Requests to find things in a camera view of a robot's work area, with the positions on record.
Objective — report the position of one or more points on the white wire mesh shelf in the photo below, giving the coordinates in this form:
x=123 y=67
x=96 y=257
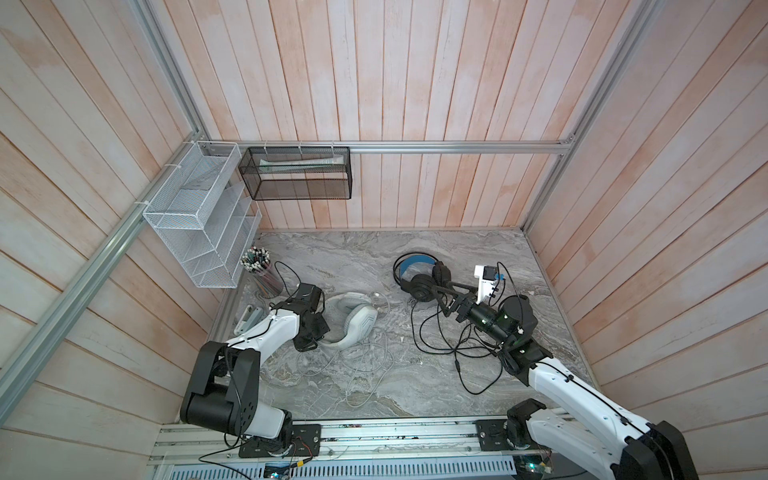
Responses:
x=203 y=216

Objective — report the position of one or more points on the black and blue headphones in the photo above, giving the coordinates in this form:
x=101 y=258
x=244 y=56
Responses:
x=421 y=286

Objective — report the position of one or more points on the white headphones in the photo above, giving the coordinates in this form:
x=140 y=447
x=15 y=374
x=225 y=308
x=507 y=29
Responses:
x=358 y=314

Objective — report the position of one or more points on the black wire mesh basket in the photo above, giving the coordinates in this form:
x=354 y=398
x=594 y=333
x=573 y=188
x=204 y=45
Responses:
x=297 y=173

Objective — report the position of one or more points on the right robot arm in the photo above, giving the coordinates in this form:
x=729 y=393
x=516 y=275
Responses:
x=605 y=439

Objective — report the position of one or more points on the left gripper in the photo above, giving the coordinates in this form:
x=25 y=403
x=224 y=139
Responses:
x=325 y=328

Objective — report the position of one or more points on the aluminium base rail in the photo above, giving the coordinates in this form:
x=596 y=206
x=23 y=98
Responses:
x=418 y=448

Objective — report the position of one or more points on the clear cup of pencils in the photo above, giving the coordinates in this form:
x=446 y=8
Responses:
x=257 y=261

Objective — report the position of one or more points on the horizontal aluminium wall rail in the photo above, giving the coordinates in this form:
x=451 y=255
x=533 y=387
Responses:
x=417 y=147

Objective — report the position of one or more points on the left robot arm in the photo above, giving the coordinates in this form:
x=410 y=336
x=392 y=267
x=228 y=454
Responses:
x=223 y=391

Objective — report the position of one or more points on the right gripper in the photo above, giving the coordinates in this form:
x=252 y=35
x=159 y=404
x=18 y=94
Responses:
x=466 y=303

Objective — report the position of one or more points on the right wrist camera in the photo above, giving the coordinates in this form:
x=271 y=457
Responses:
x=489 y=282

